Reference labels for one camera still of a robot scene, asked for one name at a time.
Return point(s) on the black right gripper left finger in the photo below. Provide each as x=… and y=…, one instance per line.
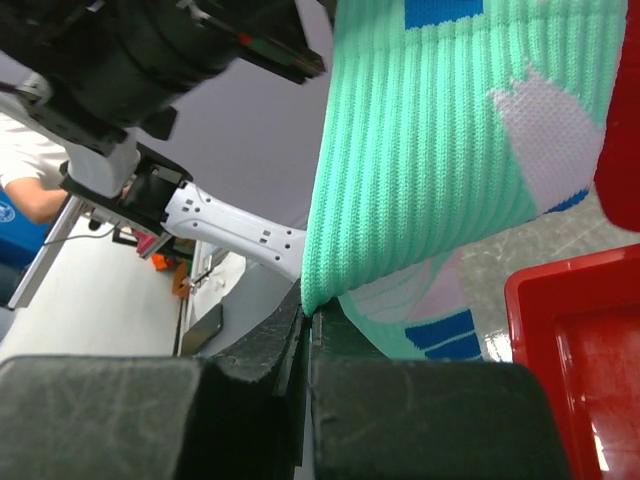
x=238, y=414

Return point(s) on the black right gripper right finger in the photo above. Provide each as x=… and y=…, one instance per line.
x=377, y=418

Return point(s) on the red sock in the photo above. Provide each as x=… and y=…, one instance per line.
x=617, y=175

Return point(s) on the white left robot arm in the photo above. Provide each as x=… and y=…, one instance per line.
x=103, y=71

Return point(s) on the red plastic tray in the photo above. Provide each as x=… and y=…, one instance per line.
x=575, y=324

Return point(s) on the person in white shirt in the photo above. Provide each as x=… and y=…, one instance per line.
x=31, y=197

